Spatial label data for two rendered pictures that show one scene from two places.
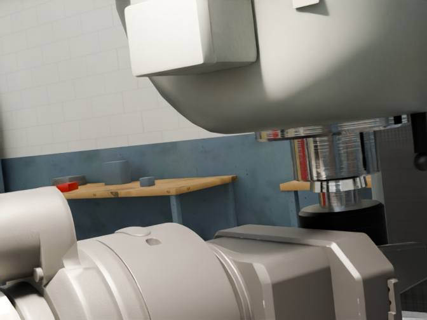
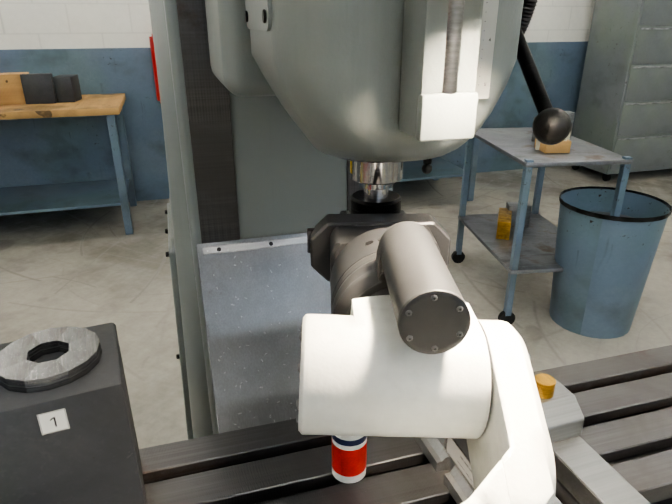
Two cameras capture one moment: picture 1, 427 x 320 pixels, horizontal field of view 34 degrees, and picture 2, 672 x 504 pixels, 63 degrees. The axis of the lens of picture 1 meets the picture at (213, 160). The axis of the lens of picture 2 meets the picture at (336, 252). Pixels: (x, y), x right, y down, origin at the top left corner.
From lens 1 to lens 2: 39 cm
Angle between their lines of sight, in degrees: 57
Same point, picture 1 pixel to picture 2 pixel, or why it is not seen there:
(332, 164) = (395, 174)
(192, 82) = (395, 134)
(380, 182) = (189, 153)
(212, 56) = (470, 132)
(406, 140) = (212, 122)
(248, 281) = not seen: hidden behind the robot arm
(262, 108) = (431, 152)
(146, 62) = (434, 133)
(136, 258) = not seen: hidden behind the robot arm
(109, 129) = not seen: outside the picture
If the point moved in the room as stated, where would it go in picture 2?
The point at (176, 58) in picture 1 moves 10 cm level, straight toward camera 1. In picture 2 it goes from (457, 133) to (626, 152)
